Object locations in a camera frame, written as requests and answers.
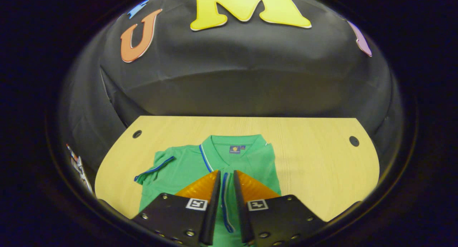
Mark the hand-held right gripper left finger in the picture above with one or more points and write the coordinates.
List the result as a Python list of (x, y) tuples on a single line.
[(212, 214)]

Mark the black backdrop cloth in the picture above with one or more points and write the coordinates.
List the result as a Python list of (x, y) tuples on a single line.
[(232, 78)]

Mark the green T-shirt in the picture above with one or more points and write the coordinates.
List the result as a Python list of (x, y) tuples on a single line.
[(179, 172)]

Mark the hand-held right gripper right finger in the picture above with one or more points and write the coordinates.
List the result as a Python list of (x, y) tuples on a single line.
[(243, 214)]

